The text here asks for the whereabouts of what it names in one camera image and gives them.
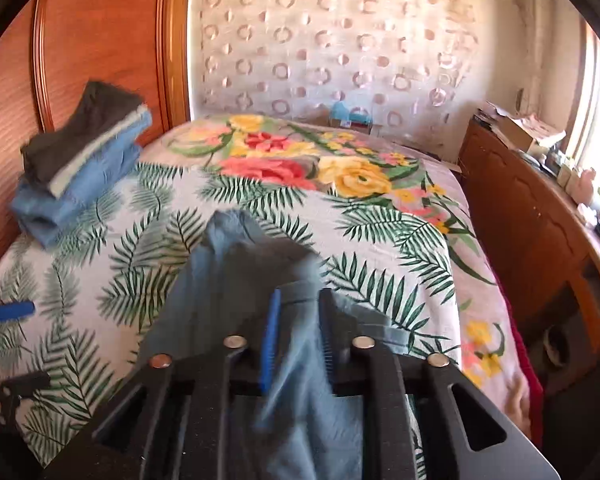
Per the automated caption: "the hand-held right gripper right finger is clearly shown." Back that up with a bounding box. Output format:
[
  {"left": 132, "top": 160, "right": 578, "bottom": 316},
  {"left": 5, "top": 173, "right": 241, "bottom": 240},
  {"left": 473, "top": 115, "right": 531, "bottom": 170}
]
[{"left": 319, "top": 287, "right": 562, "bottom": 480}]

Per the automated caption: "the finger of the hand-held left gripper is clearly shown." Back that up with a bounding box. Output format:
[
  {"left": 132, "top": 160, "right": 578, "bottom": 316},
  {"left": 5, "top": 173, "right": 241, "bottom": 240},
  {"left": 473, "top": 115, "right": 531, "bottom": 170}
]
[
  {"left": 0, "top": 370, "right": 52, "bottom": 406},
  {"left": 0, "top": 292, "right": 36, "bottom": 332}
]

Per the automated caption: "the red blanket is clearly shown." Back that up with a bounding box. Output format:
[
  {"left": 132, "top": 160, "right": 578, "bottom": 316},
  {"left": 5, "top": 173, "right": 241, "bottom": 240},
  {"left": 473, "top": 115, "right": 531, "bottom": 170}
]
[{"left": 494, "top": 270, "right": 547, "bottom": 442}]

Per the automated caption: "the sheer circle-patterned curtain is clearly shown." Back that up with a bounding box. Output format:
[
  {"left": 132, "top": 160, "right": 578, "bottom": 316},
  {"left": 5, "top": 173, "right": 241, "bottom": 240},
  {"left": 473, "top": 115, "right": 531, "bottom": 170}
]
[{"left": 189, "top": 0, "right": 483, "bottom": 161}]

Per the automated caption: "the dark grey folded garment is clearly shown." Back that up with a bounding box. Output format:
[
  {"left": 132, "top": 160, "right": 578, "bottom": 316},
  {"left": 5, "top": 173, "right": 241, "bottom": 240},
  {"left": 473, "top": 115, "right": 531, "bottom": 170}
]
[{"left": 21, "top": 80, "right": 146, "bottom": 187}]

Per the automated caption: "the wooden dresser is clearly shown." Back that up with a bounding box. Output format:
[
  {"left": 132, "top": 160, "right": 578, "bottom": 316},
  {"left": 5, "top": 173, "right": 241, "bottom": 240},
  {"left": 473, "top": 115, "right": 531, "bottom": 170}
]
[{"left": 457, "top": 119, "right": 600, "bottom": 361}]

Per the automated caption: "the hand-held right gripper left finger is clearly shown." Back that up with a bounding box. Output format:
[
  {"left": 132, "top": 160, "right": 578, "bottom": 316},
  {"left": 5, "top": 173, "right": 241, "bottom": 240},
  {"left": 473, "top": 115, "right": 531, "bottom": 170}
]
[{"left": 45, "top": 288, "right": 283, "bottom": 480}]

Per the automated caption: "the wooden headboard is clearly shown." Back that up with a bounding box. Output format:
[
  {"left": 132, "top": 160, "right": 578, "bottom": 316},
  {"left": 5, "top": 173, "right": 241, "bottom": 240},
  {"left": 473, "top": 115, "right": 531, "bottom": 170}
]
[{"left": 0, "top": 0, "right": 194, "bottom": 286}]

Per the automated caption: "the stack of folded clothes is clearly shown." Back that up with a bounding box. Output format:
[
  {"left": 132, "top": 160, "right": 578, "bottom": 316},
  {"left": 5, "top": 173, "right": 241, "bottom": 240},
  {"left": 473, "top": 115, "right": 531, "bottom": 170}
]
[{"left": 10, "top": 107, "right": 154, "bottom": 250}]

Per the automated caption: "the pile of papers and boxes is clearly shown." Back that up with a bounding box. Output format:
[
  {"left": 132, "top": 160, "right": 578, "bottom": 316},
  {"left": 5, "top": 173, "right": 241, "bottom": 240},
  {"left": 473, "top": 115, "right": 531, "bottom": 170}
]
[{"left": 472, "top": 101, "right": 567, "bottom": 155}]

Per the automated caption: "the grey sweatshirt garment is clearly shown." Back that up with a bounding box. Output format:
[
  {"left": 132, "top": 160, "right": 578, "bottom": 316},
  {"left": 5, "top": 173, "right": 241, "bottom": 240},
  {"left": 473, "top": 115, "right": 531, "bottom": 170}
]
[{"left": 140, "top": 209, "right": 427, "bottom": 480}]

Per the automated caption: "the blue plastic package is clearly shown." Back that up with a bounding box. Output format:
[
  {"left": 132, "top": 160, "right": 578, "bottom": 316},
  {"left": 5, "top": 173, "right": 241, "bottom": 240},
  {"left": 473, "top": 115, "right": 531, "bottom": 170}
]
[{"left": 330, "top": 101, "right": 374, "bottom": 128}]

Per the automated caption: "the group of small bottles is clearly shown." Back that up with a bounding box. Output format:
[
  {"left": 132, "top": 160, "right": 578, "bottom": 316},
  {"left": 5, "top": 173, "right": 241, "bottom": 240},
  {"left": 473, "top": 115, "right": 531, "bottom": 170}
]
[{"left": 552, "top": 152, "right": 600, "bottom": 241}]

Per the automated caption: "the cardboard box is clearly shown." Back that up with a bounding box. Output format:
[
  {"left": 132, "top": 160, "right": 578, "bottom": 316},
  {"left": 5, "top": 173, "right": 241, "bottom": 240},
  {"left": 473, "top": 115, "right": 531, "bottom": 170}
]
[{"left": 327, "top": 112, "right": 378, "bottom": 137}]

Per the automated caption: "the palm leaf print bed sheet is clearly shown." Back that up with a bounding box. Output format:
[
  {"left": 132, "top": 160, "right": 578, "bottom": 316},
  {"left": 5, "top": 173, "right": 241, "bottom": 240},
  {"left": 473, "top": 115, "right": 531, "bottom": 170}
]
[{"left": 0, "top": 160, "right": 486, "bottom": 467}]

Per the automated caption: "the floral blanket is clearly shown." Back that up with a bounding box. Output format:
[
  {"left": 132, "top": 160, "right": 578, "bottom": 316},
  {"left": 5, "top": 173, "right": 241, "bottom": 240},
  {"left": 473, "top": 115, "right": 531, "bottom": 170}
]
[{"left": 167, "top": 114, "right": 537, "bottom": 436}]

